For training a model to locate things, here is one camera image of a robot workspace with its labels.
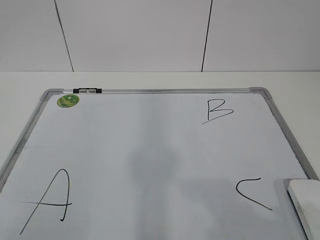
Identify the white whiteboard eraser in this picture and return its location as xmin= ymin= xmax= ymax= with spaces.
xmin=287 ymin=179 xmax=320 ymax=240

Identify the round green sticker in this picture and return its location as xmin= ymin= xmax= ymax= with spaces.
xmin=57 ymin=94 xmax=80 ymax=108

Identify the white whiteboard with grey frame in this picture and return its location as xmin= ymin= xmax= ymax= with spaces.
xmin=0 ymin=87 xmax=318 ymax=240

